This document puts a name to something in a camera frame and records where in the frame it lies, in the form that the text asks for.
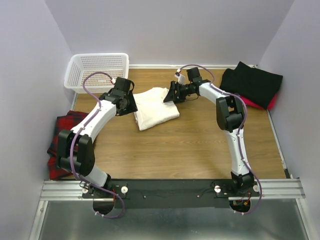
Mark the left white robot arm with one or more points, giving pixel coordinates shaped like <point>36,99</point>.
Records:
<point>91,126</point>

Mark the white t shirt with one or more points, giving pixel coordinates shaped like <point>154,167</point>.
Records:
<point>152,110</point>

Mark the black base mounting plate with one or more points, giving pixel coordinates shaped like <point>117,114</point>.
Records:
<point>179,193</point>

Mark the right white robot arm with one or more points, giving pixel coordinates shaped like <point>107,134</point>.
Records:
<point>231,114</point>

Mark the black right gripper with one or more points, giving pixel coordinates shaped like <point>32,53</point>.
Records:
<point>170,97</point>

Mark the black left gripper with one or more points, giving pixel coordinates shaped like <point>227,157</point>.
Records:
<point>133,107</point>

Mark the black folded shirt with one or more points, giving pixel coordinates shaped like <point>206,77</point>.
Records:
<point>252,83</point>

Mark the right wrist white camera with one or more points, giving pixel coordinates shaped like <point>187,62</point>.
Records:
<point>180,78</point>

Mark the white perforated plastic basket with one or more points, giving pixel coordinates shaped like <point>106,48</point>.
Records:
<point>99,71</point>

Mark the aluminium frame rail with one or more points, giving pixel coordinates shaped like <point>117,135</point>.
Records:
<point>272,189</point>

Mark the red plaid folded shirt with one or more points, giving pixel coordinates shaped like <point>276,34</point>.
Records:
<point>83,150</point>

